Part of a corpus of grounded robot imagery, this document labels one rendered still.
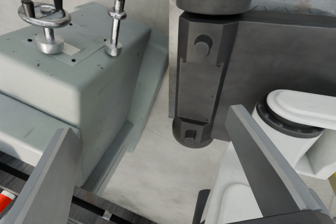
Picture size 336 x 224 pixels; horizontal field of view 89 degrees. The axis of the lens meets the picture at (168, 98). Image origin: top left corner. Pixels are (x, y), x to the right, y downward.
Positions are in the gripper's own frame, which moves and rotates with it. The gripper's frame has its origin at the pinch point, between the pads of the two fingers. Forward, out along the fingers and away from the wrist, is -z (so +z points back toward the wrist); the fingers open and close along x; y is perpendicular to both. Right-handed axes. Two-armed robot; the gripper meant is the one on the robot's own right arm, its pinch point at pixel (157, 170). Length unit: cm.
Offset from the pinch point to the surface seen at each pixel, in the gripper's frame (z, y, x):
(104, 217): -14, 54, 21
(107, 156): -60, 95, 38
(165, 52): -82, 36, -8
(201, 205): -56, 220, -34
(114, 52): -52, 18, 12
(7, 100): -43, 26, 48
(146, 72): -86, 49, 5
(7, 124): -34, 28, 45
